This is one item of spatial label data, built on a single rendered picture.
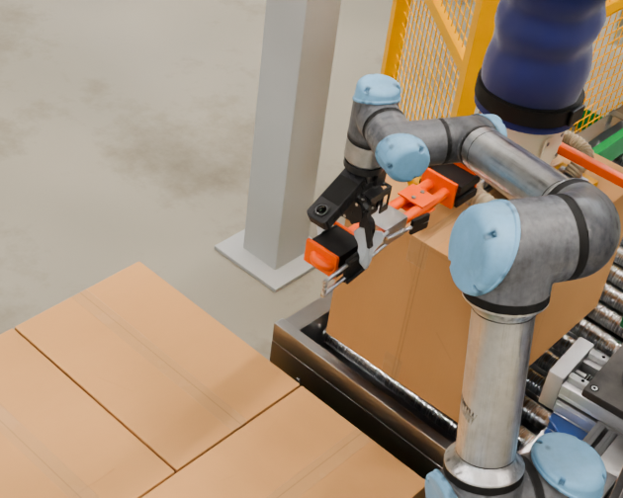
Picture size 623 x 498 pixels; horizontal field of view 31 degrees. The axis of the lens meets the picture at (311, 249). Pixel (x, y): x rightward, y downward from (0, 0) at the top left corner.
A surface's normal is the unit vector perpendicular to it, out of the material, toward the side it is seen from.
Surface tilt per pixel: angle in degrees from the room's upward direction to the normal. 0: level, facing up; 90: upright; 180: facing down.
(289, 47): 90
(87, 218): 0
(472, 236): 83
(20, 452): 0
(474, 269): 83
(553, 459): 7
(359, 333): 90
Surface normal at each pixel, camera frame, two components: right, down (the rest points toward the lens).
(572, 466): 0.23, -0.78
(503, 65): -0.76, 0.05
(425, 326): -0.66, 0.41
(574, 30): 0.14, 0.35
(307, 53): 0.72, 0.50
